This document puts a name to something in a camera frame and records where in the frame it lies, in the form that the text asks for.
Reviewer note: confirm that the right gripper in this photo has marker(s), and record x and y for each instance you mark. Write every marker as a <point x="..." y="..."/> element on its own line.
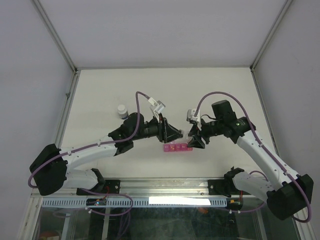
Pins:
<point x="195" y="141"/>

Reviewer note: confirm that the aluminium frame post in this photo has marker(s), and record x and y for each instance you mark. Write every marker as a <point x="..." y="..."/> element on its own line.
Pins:
<point x="272" y="31"/>
<point x="54" y="34"/>

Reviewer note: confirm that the white slotted cable duct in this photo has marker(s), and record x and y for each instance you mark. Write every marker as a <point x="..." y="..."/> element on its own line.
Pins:
<point x="142" y="202"/>

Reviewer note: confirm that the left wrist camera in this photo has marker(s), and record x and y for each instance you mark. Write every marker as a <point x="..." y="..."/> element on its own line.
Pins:
<point x="156" y="106"/>

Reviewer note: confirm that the white blue pill bottle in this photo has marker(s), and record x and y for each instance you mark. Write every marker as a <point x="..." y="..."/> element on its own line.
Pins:
<point x="122" y="112"/>

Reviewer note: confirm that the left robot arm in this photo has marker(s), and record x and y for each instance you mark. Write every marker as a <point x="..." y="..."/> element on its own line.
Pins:
<point x="56" y="168"/>

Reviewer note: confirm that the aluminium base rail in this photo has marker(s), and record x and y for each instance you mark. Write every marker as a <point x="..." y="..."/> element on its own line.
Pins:
<point x="134" y="187"/>

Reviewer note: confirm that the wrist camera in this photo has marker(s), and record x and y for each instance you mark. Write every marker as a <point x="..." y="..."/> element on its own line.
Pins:
<point x="193" y="116"/>
<point x="156" y="106"/>

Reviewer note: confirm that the pink pill organizer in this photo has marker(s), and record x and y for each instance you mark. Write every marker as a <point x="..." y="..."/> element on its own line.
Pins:
<point x="176" y="147"/>

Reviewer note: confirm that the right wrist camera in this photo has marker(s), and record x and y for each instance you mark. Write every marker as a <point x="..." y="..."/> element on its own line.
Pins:
<point x="193" y="116"/>

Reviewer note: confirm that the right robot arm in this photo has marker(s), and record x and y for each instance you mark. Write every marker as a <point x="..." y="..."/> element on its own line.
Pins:
<point x="285" y="192"/>

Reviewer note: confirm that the left aluminium frame post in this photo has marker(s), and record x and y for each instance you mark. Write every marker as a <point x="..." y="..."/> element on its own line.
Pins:
<point x="54" y="34"/>

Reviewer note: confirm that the clear glass pill bottle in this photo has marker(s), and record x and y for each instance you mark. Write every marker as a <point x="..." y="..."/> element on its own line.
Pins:
<point x="185" y="134"/>

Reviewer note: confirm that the right aluminium frame post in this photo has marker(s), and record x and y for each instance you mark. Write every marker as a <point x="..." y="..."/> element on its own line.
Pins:
<point x="272" y="31"/>

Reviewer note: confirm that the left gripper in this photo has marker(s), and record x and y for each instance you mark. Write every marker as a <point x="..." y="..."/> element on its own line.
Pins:
<point x="163" y="125"/>

